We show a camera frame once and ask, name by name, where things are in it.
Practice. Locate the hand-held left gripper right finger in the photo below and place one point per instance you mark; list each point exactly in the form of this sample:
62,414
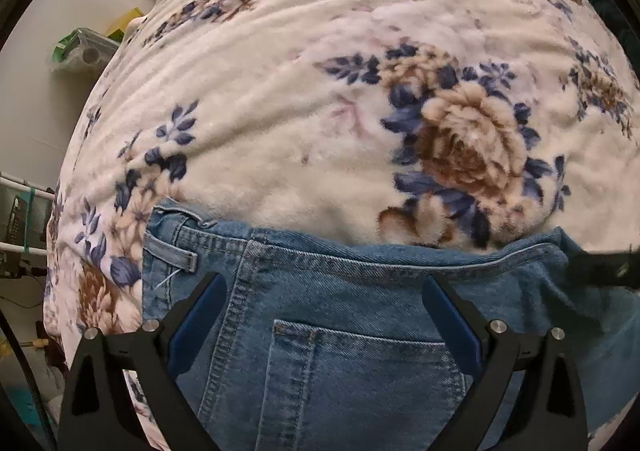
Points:
457,326

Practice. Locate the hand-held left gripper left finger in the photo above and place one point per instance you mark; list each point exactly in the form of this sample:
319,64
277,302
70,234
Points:
192,331

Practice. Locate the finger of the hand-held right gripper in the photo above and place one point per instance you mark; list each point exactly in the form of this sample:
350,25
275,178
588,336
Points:
600,268

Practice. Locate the blue denim pants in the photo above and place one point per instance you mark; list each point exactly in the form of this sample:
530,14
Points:
345,341

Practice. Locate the white metal rack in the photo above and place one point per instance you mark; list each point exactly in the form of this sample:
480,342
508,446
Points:
20,216

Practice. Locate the floral fleece blanket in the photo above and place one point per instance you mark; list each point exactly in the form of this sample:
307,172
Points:
320,101

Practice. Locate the clear plastic storage box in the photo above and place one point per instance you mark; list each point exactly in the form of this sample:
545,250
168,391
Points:
82,51

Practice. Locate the yellow box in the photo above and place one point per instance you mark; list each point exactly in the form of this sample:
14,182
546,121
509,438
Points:
124,21

